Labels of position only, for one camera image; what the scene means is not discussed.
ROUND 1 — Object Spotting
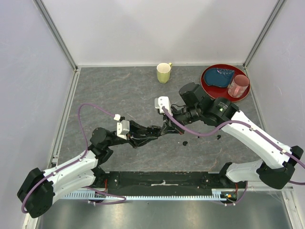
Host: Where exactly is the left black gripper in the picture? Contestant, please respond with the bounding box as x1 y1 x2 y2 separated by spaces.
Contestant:
105 120 158 148

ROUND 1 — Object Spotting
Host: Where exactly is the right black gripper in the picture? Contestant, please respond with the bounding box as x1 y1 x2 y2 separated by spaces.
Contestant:
161 105 201 135

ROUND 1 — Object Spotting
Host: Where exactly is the black earbud charging case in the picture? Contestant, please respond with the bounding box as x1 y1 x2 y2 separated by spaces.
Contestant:
145 125 162 137

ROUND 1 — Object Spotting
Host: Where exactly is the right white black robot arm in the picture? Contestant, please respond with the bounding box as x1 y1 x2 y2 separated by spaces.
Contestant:
154 82 304 189

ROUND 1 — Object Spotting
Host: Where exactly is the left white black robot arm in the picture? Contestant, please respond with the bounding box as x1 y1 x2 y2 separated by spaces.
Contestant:
17 120 162 218

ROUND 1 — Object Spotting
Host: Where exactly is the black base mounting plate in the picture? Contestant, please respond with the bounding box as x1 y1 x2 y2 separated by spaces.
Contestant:
90 171 246 196

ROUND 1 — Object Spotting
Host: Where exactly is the yellow green mug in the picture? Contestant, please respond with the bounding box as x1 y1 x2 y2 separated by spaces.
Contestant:
156 62 172 83

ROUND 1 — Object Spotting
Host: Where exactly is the blue ceramic plate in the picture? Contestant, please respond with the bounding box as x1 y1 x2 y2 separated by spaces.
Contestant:
203 68 235 88

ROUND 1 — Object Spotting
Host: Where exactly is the red round tray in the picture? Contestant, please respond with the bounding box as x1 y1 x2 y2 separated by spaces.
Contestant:
201 64 251 103

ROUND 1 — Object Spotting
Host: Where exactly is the pink patterned cup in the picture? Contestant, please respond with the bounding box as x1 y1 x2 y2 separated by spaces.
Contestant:
228 74 250 98

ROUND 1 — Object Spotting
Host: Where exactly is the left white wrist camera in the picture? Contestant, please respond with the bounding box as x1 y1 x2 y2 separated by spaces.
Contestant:
114 114 130 140

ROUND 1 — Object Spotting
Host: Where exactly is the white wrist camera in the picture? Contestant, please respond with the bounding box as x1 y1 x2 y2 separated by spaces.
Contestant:
114 114 130 140
154 96 173 116

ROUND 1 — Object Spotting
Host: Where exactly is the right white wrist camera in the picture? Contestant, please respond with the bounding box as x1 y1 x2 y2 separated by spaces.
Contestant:
154 96 173 116

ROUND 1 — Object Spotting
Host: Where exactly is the light blue cable duct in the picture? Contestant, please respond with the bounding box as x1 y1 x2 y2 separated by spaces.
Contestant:
62 189 228 201

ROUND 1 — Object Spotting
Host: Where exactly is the left aluminium frame post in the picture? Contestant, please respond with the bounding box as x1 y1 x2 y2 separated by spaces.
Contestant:
33 0 78 71

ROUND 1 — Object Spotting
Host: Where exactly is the aluminium frame post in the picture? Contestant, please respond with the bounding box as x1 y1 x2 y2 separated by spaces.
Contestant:
33 0 78 71
243 0 286 70

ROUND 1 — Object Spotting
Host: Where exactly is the right aluminium frame post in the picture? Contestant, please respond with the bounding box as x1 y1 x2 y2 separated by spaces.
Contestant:
243 0 286 70

